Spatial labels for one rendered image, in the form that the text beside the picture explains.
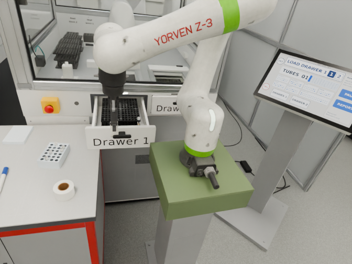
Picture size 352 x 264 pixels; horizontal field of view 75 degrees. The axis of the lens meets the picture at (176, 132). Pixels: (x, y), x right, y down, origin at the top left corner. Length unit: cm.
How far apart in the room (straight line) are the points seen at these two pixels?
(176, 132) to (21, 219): 89
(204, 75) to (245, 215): 130
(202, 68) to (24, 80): 82
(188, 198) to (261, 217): 123
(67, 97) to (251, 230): 150
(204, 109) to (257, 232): 127
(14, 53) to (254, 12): 97
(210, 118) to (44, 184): 68
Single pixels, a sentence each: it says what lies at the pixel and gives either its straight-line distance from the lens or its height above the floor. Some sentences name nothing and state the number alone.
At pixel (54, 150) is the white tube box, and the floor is 80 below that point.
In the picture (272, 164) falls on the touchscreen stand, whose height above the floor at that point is 51.
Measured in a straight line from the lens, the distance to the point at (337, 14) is 231.
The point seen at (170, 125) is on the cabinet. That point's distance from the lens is 139.
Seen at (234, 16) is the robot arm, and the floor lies 141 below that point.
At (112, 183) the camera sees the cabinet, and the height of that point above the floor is 26.
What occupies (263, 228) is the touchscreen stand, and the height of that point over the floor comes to 4.
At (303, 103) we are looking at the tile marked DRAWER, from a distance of 141.
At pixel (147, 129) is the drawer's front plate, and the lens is 100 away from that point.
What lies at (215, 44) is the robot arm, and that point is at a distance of 89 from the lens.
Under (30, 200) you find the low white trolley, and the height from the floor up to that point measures 76.
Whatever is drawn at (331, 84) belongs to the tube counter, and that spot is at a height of 112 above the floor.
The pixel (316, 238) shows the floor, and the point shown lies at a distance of 216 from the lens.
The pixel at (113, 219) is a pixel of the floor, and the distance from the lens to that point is 180.
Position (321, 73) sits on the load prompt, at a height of 115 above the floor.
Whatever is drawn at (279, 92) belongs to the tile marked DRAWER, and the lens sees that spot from 143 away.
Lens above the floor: 148
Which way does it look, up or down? 34 degrees down
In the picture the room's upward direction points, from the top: 9 degrees clockwise
